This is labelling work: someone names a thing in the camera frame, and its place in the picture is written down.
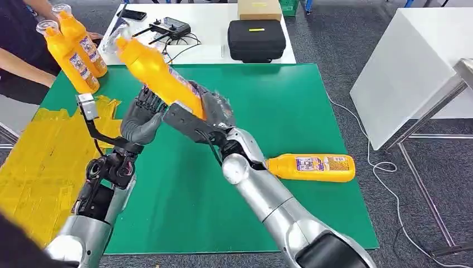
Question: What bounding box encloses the black carrying case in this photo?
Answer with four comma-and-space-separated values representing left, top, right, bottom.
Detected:
227, 19, 287, 64

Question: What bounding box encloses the person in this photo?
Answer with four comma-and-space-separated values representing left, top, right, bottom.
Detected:
0, 0, 63, 106

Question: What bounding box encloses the green crate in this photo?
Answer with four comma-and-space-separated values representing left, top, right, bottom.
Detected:
278, 0, 300, 17

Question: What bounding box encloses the grey bench with steel leg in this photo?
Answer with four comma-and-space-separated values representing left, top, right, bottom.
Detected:
0, 94, 41, 151

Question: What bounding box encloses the steel table frame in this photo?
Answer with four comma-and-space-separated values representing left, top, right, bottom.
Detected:
379, 58, 473, 257

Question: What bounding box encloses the dark tablet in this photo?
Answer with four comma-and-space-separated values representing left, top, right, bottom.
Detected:
105, 16, 129, 45

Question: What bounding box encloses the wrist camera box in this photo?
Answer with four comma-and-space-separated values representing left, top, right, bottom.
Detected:
76, 93, 99, 122
162, 101, 197, 129

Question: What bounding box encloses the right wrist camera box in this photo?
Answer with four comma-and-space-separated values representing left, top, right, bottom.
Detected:
162, 101, 197, 129

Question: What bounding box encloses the black phone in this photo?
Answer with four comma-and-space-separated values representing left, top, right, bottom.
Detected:
117, 8, 148, 22

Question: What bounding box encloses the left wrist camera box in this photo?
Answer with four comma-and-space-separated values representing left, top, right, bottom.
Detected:
76, 93, 99, 122

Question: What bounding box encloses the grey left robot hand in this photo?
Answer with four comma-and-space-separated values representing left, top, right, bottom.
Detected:
119, 86, 168, 146

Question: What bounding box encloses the white floor cable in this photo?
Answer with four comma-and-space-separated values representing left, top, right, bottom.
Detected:
324, 90, 473, 268

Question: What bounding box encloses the black remote controller with antennas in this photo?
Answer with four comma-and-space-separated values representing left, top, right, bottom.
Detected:
131, 16, 192, 46

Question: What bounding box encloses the white side table top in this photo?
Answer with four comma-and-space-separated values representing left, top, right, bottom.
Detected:
349, 8, 473, 152

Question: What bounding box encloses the cardboard box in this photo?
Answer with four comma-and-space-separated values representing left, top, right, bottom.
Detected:
237, 0, 283, 22

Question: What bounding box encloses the green table mat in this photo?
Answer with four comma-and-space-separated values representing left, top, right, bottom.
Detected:
38, 63, 380, 256

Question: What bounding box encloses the orange drink bottle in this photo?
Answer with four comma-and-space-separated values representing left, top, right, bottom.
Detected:
35, 19, 101, 95
266, 153, 356, 184
103, 26, 208, 121
51, 3, 109, 79

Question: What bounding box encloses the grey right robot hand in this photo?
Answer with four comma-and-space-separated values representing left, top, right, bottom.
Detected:
187, 80, 238, 131

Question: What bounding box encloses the black cable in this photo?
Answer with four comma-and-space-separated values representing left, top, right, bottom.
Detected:
161, 32, 202, 65

